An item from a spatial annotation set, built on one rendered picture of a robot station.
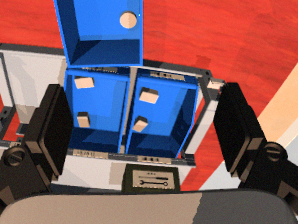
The white shelf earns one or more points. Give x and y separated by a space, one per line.
23 82

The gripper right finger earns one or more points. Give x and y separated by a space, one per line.
246 151

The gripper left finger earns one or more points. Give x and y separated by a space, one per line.
40 158

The blue bin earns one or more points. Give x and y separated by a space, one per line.
92 35
170 119
106 104

